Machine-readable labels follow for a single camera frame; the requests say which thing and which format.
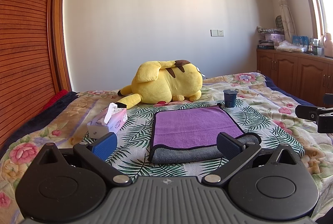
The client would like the purple grey microfiber towel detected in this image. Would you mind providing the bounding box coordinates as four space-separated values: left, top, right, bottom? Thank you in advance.
148 106 246 164

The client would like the pink tissue box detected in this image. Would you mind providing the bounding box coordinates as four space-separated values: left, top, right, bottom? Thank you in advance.
87 103 128 139

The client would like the wooden low cabinet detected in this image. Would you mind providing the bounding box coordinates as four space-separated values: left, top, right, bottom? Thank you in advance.
257 49 332 106

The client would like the floral bed quilt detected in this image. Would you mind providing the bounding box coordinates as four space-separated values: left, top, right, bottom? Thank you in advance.
1 72 332 223

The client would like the dark blue cup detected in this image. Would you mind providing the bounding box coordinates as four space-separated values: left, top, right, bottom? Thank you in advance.
224 89 238 108

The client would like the dark blue blanket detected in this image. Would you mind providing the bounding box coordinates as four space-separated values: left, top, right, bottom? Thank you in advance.
1 92 78 157

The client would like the red cloth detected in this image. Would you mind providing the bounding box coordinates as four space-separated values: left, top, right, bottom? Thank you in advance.
41 89 68 112

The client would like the pink bottle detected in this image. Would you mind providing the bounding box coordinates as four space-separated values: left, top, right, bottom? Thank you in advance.
323 32 333 58

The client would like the blue white box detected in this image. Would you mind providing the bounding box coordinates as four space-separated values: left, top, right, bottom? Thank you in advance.
292 35 309 47

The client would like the folded light cloth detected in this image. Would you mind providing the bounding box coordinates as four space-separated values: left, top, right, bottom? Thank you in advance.
275 40 307 53

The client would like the yellow pikachu plush toy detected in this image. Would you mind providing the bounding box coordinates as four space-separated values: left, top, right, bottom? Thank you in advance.
116 60 203 109

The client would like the pink storage box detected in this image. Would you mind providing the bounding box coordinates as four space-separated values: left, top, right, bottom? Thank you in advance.
265 34 285 42

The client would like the wooden wardrobe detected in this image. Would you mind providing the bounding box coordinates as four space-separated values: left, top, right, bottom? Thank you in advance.
1 0 60 147

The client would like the white wall switch socket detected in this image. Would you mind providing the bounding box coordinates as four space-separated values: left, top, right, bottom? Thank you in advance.
210 29 224 37

